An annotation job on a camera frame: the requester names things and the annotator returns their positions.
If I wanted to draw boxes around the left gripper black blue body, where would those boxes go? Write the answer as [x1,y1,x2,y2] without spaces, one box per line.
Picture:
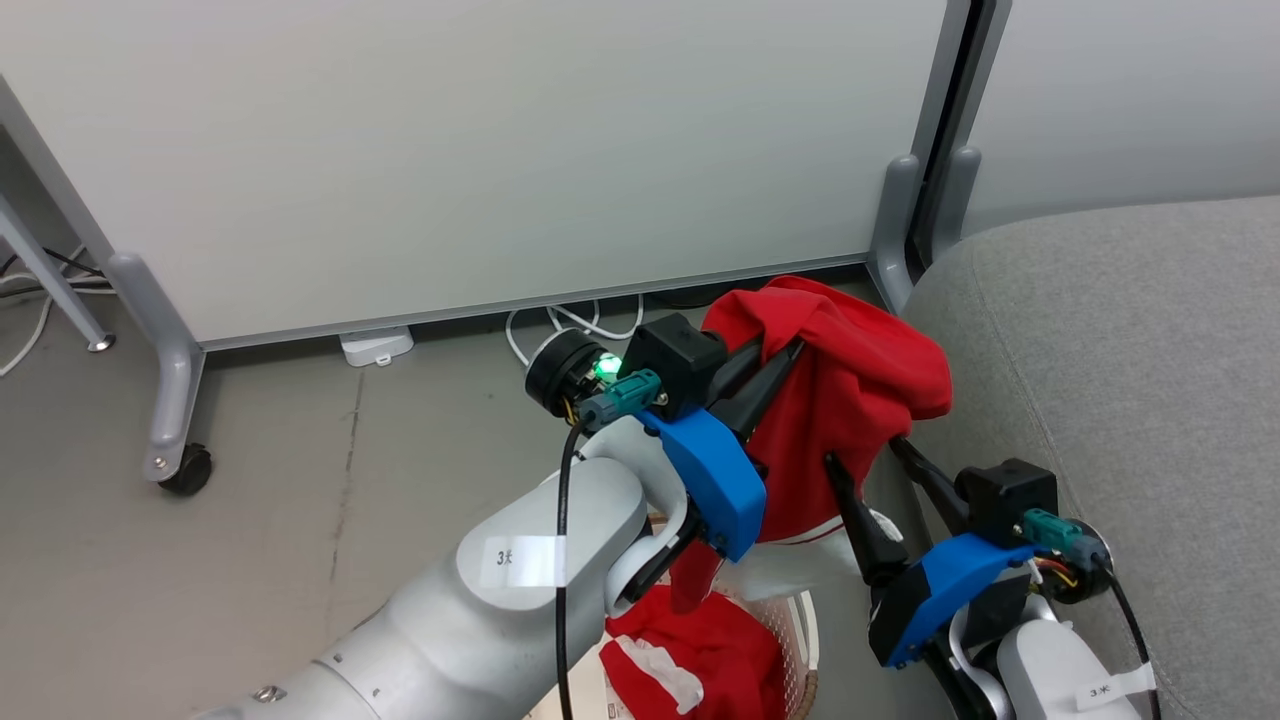
[525,313,768,563]

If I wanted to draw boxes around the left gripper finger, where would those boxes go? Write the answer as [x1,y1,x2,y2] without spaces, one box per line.
[730,340,807,441]
[712,337,769,403]

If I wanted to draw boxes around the right gripper black blue body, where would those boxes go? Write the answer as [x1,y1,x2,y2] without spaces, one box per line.
[870,458,1111,669]

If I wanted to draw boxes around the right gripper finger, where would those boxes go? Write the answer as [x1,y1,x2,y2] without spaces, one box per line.
[825,453,909,587]
[890,437,969,531]

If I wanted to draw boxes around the red garment with white trim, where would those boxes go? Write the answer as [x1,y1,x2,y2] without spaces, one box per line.
[668,277,954,614]

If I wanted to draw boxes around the red garment with white patch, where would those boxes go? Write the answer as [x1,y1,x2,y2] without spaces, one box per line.
[600,585,788,720]

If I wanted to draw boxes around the grey fabric sofa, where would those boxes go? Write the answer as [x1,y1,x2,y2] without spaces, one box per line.
[900,195,1280,720]

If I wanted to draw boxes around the large white partition panel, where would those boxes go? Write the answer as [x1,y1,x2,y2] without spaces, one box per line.
[0,0,976,353]

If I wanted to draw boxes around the white power adapter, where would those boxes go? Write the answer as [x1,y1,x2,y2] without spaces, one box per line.
[339,325,415,369]

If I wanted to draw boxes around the narrow white partition panel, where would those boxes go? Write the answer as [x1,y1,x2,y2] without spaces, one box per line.
[958,0,1280,239]

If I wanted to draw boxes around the black caster wheel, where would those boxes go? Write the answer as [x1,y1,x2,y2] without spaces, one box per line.
[158,443,214,498]

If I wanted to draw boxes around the grey partition foot with caster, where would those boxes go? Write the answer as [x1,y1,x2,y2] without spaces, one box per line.
[108,252,207,484]

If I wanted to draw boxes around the grey slanted leg round foot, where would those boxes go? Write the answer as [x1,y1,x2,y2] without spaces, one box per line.
[0,195,117,354]

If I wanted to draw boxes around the white looped floor cable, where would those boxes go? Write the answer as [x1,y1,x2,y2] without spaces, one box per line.
[504,294,647,368]

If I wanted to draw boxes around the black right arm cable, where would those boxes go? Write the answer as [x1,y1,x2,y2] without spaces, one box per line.
[1020,508,1163,720]

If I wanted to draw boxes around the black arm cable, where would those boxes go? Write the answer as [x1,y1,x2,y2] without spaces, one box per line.
[553,368,663,720]
[1020,508,1163,720]

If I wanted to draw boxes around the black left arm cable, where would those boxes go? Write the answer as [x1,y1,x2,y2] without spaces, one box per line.
[553,368,663,720]

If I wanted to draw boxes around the black floor cables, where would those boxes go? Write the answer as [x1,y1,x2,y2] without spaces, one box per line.
[0,248,114,301]

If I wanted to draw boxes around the white thin floor cable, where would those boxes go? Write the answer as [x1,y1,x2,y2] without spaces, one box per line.
[0,245,87,379]

